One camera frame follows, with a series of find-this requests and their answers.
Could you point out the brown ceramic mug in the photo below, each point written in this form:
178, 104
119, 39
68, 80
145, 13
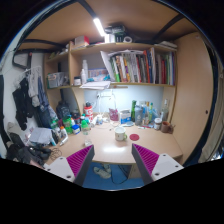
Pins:
166, 127

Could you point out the green tall bottle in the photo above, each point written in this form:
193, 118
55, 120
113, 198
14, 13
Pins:
133, 110

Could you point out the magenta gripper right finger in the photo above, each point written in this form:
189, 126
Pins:
153, 166

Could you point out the clear glass bottle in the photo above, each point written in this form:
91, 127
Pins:
165, 111

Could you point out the grey slippers on floor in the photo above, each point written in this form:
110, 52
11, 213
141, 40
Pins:
104, 173

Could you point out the red white canister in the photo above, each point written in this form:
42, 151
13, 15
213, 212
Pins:
88, 110

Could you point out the white papers on desk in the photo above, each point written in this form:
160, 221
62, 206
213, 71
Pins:
41, 135

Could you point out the pink white box top shelf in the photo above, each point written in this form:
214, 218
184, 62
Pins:
82, 40

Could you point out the blue small box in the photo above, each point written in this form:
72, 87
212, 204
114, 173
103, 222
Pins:
76, 129

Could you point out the red round coaster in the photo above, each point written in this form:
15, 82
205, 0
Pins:
134, 137

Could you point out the black backpack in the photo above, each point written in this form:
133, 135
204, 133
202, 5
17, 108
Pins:
62, 109

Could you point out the clear storage box on shelf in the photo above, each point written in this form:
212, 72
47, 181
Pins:
55, 79

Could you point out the white blue tissue box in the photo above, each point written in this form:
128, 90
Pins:
124, 116

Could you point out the white paper stack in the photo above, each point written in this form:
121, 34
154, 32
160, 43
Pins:
100, 85

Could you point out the grey metal tumbler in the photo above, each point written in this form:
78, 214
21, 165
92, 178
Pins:
138, 115

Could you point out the pink snack bag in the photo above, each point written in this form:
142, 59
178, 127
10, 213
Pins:
114, 114

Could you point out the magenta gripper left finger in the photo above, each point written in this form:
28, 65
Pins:
73, 168

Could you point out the row of books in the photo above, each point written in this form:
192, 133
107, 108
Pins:
148, 66

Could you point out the black hanging clothes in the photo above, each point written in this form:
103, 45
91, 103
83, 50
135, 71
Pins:
23, 103

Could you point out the wooden shelf unit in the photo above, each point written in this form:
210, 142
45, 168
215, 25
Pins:
70, 63

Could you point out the white fluorescent light tube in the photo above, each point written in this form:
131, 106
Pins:
99, 26

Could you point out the white tall bottle on shelf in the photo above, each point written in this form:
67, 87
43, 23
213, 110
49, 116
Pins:
84, 71

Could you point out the white ceramic mug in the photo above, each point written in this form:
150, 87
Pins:
120, 134

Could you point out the green bottle left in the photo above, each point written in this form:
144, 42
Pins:
67, 124

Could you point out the clear plastic water bottle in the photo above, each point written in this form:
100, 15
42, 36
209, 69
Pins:
86, 132

